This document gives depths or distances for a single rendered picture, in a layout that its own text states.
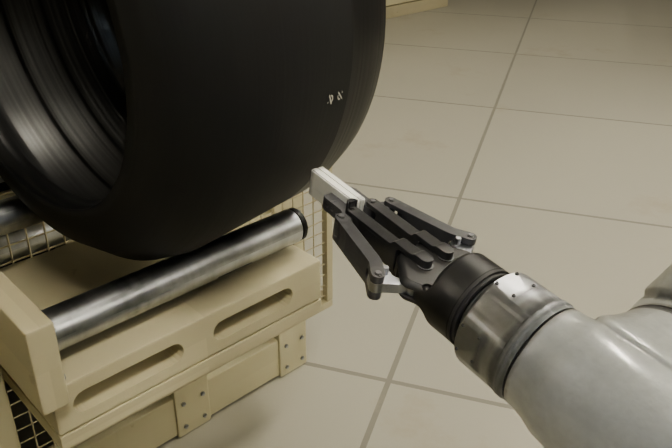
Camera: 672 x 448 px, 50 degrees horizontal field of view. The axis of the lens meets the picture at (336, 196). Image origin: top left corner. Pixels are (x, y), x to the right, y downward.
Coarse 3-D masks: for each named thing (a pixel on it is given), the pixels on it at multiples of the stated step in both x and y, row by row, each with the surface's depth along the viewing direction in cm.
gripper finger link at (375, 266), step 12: (336, 216) 67; (348, 228) 66; (336, 240) 67; (348, 240) 65; (360, 240) 64; (348, 252) 65; (360, 252) 63; (372, 252) 63; (360, 264) 63; (372, 264) 61; (360, 276) 64; (372, 276) 60; (384, 276) 60
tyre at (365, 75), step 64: (0, 0) 99; (64, 0) 105; (128, 0) 58; (192, 0) 57; (256, 0) 60; (320, 0) 65; (384, 0) 74; (0, 64) 99; (64, 64) 105; (128, 64) 61; (192, 64) 59; (256, 64) 61; (320, 64) 68; (0, 128) 90; (64, 128) 102; (128, 128) 65; (192, 128) 62; (256, 128) 65; (320, 128) 73; (64, 192) 84; (128, 192) 70; (192, 192) 67; (256, 192) 72; (128, 256) 82
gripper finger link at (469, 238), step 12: (384, 204) 71; (396, 204) 70; (408, 216) 69; (420, 216) 69; (420, 228) 69; (432, 228) 68; (444, 228) 68; (456, 228) 68; (444, 240) 68; (468, 240) 67
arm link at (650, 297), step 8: (664, 272) 59; (656, 280) 59; (664, 280) 58; (648, 288) 59; (656, 288) 58; (664, 288) 57; (648, 296) 59; (656, 296) 58; (664, 296) 57; (640, 304) 58; (648, 304) 57; (656, 304) 56; (664, 304) 56
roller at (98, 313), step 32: (256, 224) 89; (288, 224) 90; (192, 256) 82; (224, 256) 84; (256, 256) 87; (96, 288) 76; (128, 288) 77; (160, 288) 79; (192, 288) 82; (64, 320) 72; (96, 320) 74
